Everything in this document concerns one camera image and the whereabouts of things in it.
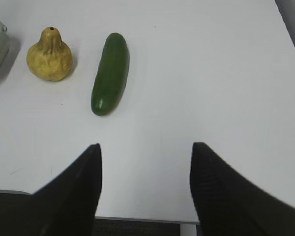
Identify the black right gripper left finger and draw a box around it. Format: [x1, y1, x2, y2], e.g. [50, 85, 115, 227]
[0, 144, 103, 236]

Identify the yellow pear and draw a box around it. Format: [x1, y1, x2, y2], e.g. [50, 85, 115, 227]
[26, 27, 73, 82]

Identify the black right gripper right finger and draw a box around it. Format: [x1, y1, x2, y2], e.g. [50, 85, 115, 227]
[189, 142, 295, 236]

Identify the green cucumber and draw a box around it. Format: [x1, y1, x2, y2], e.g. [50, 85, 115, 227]
[91, 32, 130, 116]

